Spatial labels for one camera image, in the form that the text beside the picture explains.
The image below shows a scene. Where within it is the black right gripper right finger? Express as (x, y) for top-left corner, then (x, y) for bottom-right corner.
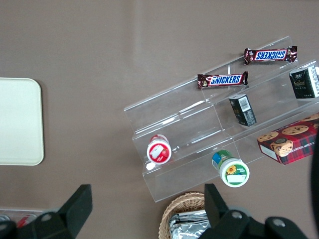
(199, 183), (310, 239)

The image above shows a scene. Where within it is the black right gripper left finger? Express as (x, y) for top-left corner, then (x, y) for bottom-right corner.
(17, 184), (93, 239)

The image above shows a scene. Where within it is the light woven wicker basket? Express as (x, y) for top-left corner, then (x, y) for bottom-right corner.
(159, 191), (212, 239)

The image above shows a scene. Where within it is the cream plastic serving tray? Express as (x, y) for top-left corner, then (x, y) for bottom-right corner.
(0, 78), (45, 166)

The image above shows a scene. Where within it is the silver foil wrapped packet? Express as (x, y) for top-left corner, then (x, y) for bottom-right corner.
(168, 210), (209, 225)
(171, 220), (212, 239)

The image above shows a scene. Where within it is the green lid sunflower cup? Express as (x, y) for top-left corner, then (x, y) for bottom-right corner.
(211, 149), (251, 188)

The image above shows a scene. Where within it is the clear acrylic bottle rack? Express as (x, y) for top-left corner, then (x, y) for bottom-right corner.
(0, 207), (43, 226)

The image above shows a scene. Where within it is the red lid yogurt cup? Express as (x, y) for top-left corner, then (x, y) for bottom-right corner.
(146, 133), (172, 165)

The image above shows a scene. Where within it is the clear acrylic stepped stand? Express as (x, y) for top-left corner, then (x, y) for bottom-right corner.
(124, 35), (319, 204)

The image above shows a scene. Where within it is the red tartan cookie box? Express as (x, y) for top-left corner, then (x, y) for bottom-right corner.
(257, 113), (319, 165)

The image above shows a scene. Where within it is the small black carton box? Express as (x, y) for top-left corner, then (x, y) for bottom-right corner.
(228, 94), (257, 127)
(289, 66), (319, 100)

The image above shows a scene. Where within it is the brown Snickers chocolate bar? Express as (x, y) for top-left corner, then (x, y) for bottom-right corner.
(243, 45), (299, 66)
(197, 71), (249, 90)

